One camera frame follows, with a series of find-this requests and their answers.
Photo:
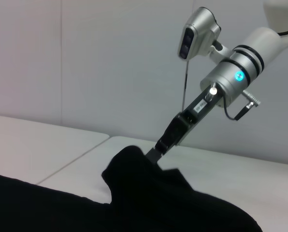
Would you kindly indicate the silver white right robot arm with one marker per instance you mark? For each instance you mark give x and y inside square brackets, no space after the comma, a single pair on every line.
[235,72]

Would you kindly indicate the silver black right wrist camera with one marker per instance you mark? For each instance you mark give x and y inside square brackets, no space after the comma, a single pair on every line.
[199,31]

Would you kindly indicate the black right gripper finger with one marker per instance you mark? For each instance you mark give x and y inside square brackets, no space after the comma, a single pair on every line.
[175,133]

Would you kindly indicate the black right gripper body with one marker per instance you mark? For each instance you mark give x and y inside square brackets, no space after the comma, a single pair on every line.
[204,106]

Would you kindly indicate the black shirt with FREE print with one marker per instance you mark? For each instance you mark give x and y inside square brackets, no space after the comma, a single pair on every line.
[158,205]

